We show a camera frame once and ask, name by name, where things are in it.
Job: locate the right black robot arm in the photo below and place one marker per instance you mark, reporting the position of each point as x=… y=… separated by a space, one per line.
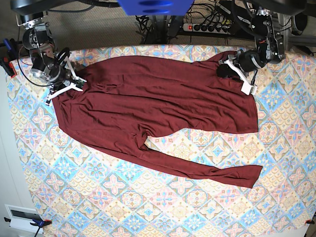
x=48 y=63

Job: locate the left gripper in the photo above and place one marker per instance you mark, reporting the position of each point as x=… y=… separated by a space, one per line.
x=247 y=61

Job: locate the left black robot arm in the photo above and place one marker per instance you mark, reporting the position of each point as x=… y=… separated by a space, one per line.
x=269 y=49

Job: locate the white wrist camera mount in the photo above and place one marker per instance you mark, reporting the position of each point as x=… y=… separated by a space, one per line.
x=247 y=88
x=77 y=82

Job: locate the orange corner clamp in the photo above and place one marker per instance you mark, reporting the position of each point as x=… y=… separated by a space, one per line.
x=310 y=222

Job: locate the blue clamp upper left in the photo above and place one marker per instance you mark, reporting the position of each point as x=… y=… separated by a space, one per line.
x=9 y=44

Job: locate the blue black bar clamp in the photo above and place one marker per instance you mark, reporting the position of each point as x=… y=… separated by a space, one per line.
x=37 y=222

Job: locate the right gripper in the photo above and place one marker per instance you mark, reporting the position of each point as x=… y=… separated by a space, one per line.
x=56 y=75

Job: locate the white power strip red switch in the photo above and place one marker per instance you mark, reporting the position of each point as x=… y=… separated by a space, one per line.
x=205 y=28

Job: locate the dark red t-shirt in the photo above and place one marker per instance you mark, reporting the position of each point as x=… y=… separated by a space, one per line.
x=127 y=99

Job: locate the black orange table clamp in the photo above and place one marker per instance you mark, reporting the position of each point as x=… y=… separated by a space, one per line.
x=8 y=67

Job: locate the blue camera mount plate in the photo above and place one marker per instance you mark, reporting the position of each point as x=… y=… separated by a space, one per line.
x=156 y=7

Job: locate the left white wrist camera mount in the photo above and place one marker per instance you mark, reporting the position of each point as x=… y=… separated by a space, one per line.
x=247 y=88

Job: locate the white wall socket box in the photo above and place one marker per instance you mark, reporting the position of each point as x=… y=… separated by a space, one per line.
x=21 y=218

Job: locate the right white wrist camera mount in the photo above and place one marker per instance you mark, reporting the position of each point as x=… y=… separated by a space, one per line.
x=77 y=82

